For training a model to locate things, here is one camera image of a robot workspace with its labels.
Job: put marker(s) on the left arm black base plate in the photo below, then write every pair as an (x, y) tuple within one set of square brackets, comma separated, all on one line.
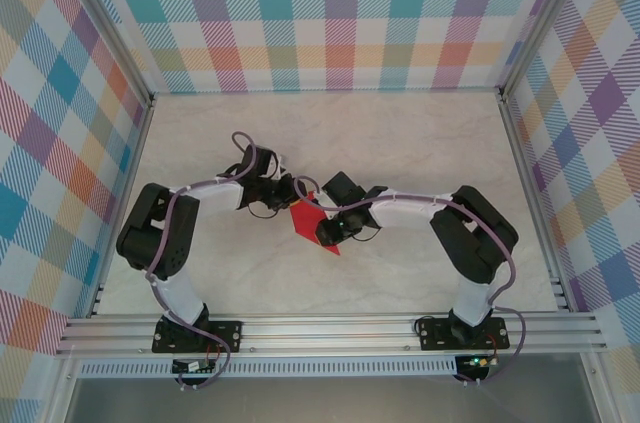
[(227, 335)]

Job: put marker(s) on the aluminium side rail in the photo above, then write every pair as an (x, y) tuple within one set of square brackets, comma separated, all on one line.
[(125, 203), (532, 203)]

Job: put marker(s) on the aluminium front rail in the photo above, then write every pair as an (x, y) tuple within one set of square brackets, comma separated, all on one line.
[(325, 338)]

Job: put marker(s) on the aluminium frame post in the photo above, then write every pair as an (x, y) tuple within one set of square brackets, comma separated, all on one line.
[(545, 18), (107, 25)]

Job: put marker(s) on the grey metal sheet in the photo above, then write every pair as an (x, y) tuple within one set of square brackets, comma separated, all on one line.
[(325, 400)]

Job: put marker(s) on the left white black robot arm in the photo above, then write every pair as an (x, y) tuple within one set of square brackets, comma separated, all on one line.
[(180, 300)]

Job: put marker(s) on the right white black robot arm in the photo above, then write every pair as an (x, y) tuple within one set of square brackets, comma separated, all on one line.
[(405, 210)]

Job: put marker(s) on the aluminium front leg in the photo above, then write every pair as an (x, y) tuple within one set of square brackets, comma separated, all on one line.
[(600, 393), (60, 393)]

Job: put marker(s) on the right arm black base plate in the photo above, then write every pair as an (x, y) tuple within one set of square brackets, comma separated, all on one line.
[(435, 333)]

